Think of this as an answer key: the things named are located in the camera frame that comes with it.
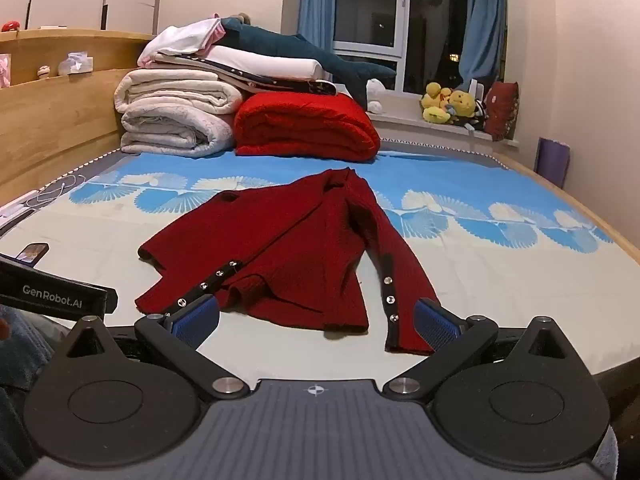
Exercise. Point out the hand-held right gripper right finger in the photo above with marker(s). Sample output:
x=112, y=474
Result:
x=437, y=326

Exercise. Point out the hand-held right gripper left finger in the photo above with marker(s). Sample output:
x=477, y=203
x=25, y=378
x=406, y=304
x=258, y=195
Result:
x=197, y=322

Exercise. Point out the red knit cardigan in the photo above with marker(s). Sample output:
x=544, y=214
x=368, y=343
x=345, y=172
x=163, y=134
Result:
x=280, y=240

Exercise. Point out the black smartphone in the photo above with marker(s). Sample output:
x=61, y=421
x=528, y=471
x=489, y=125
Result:
x=33, y=253

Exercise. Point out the person's jeans leg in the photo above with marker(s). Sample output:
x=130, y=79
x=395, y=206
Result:
x=22, y=350

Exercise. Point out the blue patterned bed sheet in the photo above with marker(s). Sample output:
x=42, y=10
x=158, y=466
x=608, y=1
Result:
x=480, y=270

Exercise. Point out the white power strip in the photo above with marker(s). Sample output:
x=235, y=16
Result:
x=17, y=207

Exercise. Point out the wooden headboard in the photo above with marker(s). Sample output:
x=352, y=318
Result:
x=55, y=125

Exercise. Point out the purple folded mat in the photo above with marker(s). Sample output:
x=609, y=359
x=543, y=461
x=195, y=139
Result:
x=552, y=160

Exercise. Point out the white window sill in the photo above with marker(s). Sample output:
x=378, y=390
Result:
x=405, y=125

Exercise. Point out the yellow duck plush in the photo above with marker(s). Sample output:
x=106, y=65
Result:
x=433, y=95
x=437, y=116
x=462, y=103

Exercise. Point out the white folded fleece blanket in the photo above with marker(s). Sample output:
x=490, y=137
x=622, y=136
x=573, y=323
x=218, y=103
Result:
x=170, y=110

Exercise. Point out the small white figurine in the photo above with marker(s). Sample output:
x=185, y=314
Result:
x=45, y=73

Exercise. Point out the red folded blanket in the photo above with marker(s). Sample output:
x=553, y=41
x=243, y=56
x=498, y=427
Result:
x=305, y=125

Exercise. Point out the tissue box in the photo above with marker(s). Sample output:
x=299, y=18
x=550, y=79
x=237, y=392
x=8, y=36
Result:
x=76, y=64

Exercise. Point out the small white plush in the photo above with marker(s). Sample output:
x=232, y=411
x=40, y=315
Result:
x=375, y=96

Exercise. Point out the white folded duvet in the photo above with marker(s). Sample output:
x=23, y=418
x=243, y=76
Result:
x=270, y=62

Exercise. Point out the small red ornament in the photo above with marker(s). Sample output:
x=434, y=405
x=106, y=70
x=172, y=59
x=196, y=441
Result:
x=9, y=26

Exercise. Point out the pink and white cloth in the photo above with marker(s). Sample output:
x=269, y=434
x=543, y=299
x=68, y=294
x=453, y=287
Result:
x=180, y=40

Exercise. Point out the blue shark plush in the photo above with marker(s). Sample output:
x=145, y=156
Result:
x=280, y=45

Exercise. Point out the blue curtain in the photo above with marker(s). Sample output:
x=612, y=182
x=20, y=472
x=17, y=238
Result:
x=315, y=0
x=482, y=15

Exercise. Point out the window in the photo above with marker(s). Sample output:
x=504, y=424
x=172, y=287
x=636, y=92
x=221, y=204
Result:
x=390, y=15

